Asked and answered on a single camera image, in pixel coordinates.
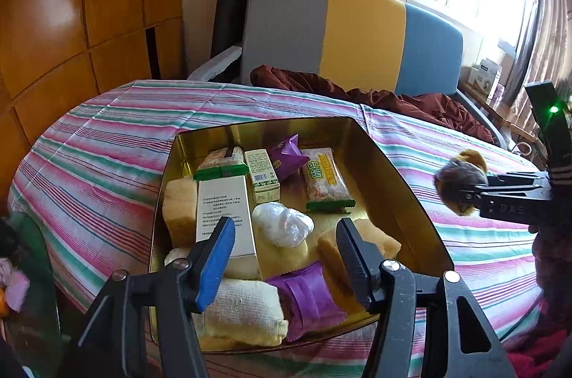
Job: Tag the grey bed frame rail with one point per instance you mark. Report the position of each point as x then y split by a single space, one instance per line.
480 110

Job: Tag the small green box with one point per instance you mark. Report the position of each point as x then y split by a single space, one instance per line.
262 177

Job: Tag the black rolled mat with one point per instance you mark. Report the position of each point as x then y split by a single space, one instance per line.
230 11

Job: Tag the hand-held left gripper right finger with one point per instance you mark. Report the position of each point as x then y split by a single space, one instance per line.
353 257

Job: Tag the wooden side table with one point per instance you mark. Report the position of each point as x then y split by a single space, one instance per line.
514 127

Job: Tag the striped bed cloth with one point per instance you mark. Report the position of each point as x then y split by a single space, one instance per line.
102 145

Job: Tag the wooden wardrobe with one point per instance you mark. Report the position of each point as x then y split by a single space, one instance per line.
58 25

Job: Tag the green glass table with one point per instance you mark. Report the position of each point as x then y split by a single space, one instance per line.
40 253

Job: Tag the person's red clothing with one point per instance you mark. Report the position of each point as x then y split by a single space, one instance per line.
554 266

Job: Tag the purple snack packet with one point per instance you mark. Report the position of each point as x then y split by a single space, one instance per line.
288 156
308 297

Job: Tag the white cardboard box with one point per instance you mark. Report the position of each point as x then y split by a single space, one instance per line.
485 76

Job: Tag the green snack packet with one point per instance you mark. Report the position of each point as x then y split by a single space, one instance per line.
326 181
219 163

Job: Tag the white bed rail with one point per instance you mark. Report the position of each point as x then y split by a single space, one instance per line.
216 63

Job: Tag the tall white box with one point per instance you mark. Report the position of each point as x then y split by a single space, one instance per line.
228 208

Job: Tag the brown ball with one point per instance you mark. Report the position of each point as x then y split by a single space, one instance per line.
460 177

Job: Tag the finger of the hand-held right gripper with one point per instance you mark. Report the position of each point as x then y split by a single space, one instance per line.
514 206
518 181

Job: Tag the white plastic-wrapped ball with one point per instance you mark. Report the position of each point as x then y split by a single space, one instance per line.
283 224

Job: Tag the pink patterned curtain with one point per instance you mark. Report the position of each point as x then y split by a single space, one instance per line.
540 38

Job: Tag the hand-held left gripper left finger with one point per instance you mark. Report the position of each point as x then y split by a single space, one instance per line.
216 257

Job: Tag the white cup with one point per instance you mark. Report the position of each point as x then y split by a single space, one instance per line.
521 148

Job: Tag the grey yellow blue headboard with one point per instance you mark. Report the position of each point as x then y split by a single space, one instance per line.
362 34

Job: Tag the gold tin box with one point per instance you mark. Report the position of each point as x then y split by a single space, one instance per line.
393 199

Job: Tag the dark red blanket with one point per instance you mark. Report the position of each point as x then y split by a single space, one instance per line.
424 105

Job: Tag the pink cloth item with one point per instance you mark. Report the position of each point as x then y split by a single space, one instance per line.
18 286

